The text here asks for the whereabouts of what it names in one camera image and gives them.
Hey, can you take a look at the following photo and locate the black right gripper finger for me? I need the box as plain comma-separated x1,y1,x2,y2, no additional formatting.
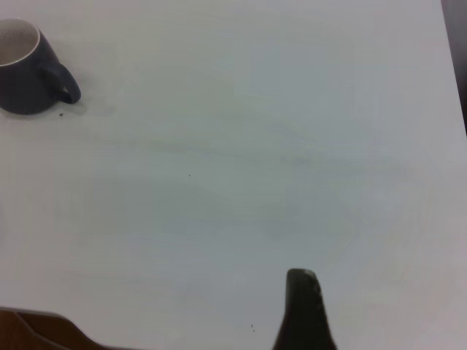
271,268,339,350

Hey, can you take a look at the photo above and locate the dark grey ceramic mug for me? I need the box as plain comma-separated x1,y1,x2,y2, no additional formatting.
0,17,82,116

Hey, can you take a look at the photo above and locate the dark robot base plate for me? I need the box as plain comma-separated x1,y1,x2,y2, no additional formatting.
0,306,142,350

